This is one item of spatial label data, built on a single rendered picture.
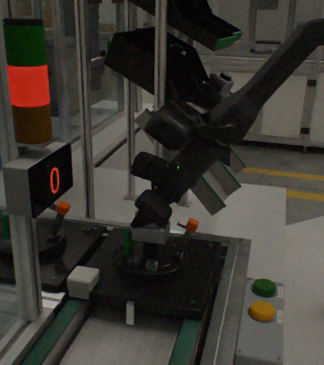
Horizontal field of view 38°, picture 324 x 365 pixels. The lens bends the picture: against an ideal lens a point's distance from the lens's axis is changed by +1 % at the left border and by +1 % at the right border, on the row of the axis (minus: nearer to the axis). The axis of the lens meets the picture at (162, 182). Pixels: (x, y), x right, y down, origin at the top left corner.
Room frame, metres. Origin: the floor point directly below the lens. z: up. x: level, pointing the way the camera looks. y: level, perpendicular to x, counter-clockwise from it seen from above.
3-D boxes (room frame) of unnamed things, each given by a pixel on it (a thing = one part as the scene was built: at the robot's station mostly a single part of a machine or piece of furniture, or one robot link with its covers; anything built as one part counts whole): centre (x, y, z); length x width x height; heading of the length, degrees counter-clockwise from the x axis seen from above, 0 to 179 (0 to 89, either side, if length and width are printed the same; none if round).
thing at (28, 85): (0.62, 0.18, 1.33); 0.05 x 0.05 x 0.05
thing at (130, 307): (0.65, 0.05, 0.95); 0.01 x 0.01 x 0.04; 76
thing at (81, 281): (0.70, 0.14, 0.97); 0.05 x 0.05 x 0.04; 76
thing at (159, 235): (0.78, 0.03, 1.06); 0.08 x 0.04 x 0.07; 77
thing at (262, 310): (0.64, -0.17, 0.96); 0.04 x 0.04 x 0.02
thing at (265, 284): (0.71, -0.19, 0.96); 0.04 x 0.04 x 0.02
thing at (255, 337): (0.64, -0.17, 0.93); 0.21 x 0.07 x 0.06; 166
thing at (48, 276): (0.84, 0.27, 1.01); 0.24 x 0.24 x 0.13; 76
